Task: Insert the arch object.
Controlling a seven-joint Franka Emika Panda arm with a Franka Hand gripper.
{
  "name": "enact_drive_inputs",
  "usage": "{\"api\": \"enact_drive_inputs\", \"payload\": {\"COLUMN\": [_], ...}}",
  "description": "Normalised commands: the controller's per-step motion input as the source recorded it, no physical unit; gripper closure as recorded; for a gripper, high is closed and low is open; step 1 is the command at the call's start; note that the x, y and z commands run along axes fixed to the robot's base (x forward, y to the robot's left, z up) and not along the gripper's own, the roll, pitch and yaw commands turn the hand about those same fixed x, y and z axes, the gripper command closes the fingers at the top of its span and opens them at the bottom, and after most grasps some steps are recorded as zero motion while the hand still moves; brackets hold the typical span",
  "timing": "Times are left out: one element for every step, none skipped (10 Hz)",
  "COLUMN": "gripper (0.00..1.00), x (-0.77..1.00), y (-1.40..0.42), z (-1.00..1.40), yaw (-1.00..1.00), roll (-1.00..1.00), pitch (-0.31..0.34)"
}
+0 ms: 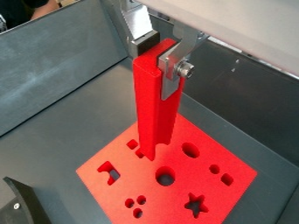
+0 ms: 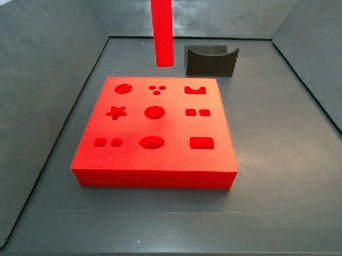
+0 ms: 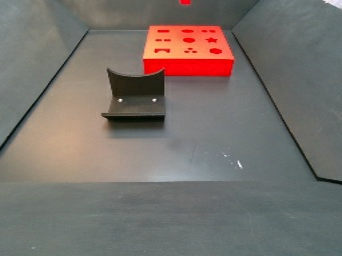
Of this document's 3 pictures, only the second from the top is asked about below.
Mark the dark grey arch block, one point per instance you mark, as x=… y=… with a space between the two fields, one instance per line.
x=210 y=60

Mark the long red arch peg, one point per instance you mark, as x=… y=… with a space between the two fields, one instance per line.
x=162 y=27

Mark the red shape sorter block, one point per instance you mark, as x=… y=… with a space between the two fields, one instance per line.
x=158 y=135

